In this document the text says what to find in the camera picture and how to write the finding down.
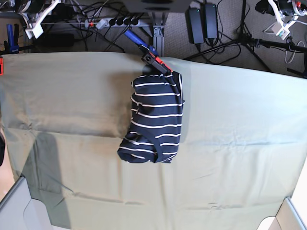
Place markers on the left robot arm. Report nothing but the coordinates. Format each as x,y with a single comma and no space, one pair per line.
303,8

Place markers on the black tripod stand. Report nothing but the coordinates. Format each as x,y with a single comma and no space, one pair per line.
246,40

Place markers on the dark monitor base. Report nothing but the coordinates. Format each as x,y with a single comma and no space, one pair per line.
157,5

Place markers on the grey bin corner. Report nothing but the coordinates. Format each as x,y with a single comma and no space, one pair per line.
287,218
18,211

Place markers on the aluminium table frame rail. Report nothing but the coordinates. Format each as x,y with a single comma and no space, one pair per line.
155,28

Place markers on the black power adapter right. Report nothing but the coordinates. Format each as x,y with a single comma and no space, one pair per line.
210,23

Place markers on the black power adapter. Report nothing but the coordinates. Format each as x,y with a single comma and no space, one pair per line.
194,26
210,23

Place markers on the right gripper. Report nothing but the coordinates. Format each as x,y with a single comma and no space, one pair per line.
35,11

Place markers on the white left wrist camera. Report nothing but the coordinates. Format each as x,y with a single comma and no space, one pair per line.
283,31

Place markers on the green table cloth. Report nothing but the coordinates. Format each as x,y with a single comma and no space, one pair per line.
243,145

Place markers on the black power adapter left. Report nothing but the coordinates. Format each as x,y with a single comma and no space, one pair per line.
194,26

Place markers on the grey bin left corner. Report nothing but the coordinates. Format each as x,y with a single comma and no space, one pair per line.
18,211

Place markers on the blue orange black clamp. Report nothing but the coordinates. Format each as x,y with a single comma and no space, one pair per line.
150,54

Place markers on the blue clamp at left edge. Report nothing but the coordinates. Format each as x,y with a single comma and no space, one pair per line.
11,45

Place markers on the grey bin right corner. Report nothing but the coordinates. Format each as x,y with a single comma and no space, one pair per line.
287,218

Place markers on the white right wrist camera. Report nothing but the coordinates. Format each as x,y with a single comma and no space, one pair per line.
35,32

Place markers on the grey power strip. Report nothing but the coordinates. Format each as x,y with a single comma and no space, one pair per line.
105,22

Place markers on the navy white striped T-shirt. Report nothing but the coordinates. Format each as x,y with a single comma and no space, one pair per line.
156,119

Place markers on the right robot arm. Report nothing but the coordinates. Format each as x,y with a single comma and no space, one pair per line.
11,6

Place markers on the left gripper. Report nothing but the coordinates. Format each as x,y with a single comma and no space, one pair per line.
286,12

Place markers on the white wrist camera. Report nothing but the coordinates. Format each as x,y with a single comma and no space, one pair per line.
283,31
35,32

